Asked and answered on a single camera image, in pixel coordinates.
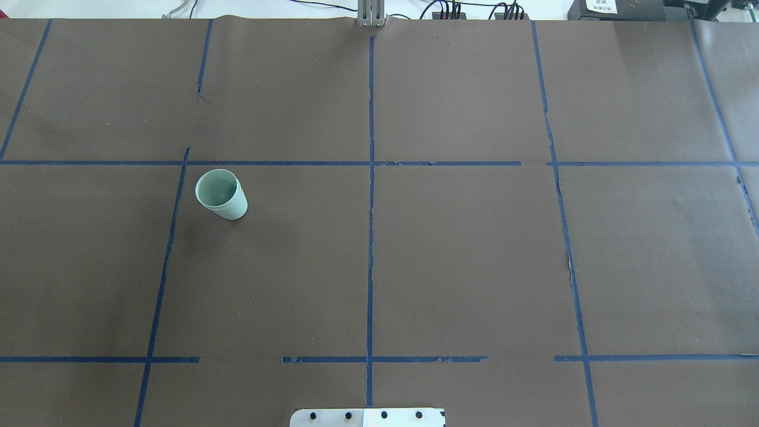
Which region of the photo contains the green cup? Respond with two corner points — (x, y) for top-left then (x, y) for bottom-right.
(202, 187), (248, 221)
(194, 168), (243, 211)

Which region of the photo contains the black power strip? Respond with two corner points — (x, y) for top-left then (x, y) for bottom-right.
(489, 2), (528, 21)
(429, 2), (467, 21)

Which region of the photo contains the black computer box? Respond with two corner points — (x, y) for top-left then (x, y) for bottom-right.
(566, 1), (666, 21)

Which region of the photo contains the aluminium frame post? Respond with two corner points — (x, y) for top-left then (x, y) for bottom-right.
(357, 0), (387, 27)

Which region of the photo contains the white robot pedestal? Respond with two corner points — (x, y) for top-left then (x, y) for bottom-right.
(289, 407), (447, 426)

